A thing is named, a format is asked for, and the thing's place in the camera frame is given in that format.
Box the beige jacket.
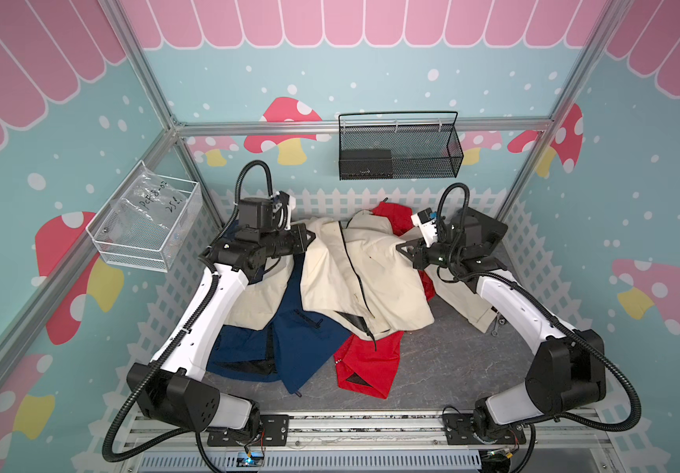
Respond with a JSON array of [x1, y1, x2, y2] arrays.
[[221, 209, 501, 343]]

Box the blue jacket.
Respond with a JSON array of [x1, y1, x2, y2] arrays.
[[206, 255, 351, 394]]

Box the red jacket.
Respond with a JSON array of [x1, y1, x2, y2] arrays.
[[333, 202, 413, 399]]

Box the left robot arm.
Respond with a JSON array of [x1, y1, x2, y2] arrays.
[[102, 160, 316, 471]]

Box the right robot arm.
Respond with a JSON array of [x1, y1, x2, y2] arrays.
[[397, 203, 643, 443]]

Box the black plastic tool case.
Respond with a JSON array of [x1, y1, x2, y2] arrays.
[[462, 208, 507, 259]]

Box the long metal wrench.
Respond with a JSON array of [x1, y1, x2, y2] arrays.
[[491, 315, 505, 337]]

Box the black box in basket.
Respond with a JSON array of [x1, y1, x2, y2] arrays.
[[338, 149, 393, 181]]

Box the clear plastic bag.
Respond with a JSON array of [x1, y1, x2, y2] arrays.
[[106, 164, 199, 261]]

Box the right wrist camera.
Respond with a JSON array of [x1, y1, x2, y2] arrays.
[[411, 208, 438, 248]]

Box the black wire mesh basket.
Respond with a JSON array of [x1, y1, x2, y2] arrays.
[[337, 110, 464, 179]]

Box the horizontal aluminium frame bar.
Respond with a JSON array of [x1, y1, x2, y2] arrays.
[[176, 114, 553, 137]]

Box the white wire basket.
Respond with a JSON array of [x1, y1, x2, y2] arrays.
[[85, 160, 204, 274]]

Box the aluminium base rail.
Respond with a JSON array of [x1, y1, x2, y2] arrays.
[[120, 410, 619, 473]]

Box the aluminium frame post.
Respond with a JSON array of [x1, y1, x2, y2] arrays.
[[100, 0, 223, 224]]

